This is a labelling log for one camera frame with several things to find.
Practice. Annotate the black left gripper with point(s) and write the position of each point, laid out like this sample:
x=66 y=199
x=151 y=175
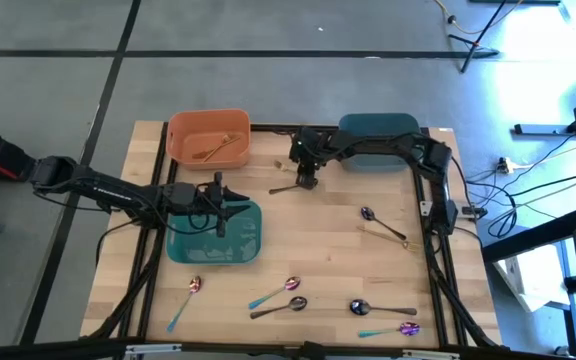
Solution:
x=183 y=197

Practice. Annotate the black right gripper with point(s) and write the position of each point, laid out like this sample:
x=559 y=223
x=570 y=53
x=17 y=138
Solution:
x=308 y=147

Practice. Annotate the teal plastic bin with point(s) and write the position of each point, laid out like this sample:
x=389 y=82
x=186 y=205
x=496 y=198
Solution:
x=228 y=245

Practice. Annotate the black spoon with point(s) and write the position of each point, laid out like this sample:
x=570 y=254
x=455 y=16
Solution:
x=367 y=213
x=298 y=303
x=359 y=307

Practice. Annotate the iridescent rainbow spoon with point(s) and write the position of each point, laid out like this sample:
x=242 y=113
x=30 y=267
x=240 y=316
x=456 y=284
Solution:
x=293 y=283
x=195 y=284
x=410 y=328

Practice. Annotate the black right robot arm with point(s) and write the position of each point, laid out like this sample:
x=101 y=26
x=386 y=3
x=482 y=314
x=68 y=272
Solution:
x=383 y=142

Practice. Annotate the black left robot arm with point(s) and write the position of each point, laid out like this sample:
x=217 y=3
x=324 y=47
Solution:
x=113 y=192

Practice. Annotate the orange plastic bin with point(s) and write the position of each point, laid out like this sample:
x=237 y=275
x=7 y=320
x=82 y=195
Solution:
x=188 y=125

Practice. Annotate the grey-blue plastic bin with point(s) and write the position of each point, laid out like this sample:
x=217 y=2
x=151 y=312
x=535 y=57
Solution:
x=378 y=122

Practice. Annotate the white power strip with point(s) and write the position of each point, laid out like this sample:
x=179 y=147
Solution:
x=505 y=164

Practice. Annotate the black tripod stand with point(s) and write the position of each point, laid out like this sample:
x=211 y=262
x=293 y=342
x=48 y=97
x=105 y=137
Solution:
x=474 y=50

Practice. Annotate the black rig beam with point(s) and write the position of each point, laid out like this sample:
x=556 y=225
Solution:
x=43 y=351

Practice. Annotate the grey desk foot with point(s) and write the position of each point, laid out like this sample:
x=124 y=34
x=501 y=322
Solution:
x=543 y=129

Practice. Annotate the cardboard box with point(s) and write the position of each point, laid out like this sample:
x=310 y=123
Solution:
x=533 y=280

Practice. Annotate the white metal bracket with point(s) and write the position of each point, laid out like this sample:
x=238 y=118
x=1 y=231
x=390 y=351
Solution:
x=425 y=208

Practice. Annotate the silver frame bracket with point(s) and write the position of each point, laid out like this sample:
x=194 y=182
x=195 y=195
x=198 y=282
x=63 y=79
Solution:
x=153 y=349
x=430 y=354

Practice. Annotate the black table-level camera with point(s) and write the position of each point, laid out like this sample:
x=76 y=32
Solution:
x=314 y=351

